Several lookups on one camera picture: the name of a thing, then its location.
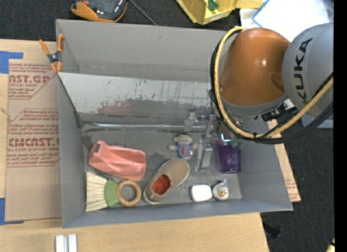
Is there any purple plastic cup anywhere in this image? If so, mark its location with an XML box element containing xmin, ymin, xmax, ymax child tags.
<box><xmin>215</xmin><ymin>140</ymin><xmax>242</xmax><ymax>175</ymax></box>

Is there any white brush with green handle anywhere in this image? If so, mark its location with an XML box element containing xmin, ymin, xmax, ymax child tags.
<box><xmin>85</xmin><ymin>171</ymin><xmax>120</xmax><ymax>212</ymax></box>

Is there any small doll in blue clothes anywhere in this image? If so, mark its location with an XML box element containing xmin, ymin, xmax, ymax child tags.
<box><xmin>168</xmin><ymin>133</ymin><xmax>199</xmax><ymax>161</ymax></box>

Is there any white toy duck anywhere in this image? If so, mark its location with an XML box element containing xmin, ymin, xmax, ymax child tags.
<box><xmin>211</xmin><ymin>178</ymin><xmax>230</xmax><ymax>201</ymax></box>

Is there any black cylinder on white bracket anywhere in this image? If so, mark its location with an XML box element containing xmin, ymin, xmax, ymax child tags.
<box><xmin>260</xmin><ymin>99</ymin><xmax>295</xmax><ymax>122</ymax></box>

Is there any small white box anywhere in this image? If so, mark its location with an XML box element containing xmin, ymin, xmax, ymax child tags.
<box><xmin>189</xmin><ymin>184</ymin><xmax>213</xmax><ymax>203</ymax></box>

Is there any wooden ring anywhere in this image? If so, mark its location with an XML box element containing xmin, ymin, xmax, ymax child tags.
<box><xmin>117</xmin><ymin>179</ymin><xmax>143</xmax><ymax>208</ymax></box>

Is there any beige shoe with orange lining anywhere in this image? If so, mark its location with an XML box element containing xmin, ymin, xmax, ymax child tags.
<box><xmin>142</xmin><ymin>158</ymin><xmax>190</xmax><ymax>205</ymax></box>

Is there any pink plastic bottle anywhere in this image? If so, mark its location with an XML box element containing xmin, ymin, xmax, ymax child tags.
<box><xmin>88</xmin><ymin>140</ymin><xmax>147</xmax><ymax>182</ymax></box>

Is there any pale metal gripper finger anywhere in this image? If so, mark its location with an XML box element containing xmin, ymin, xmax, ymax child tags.
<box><xmin>195</xmin><ymin>140</ymin><xmax>204</xmax><ymax>172</ymax></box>
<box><xmin>202</xmin><ymin>140</ymin><xmax>214</xmax><ymax>169</ymax></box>

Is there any brown cardboard board, red print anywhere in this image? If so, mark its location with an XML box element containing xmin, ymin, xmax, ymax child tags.
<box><xmin>0</xmin><ymin>38</ymin><xmax>63</xmax><ymax>222</ymax></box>

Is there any grey metal bin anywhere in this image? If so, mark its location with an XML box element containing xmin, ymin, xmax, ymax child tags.
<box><xmin>55</xmin><ymin>19</ymin><xmax>294</xmax><ymax>229</ymax></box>

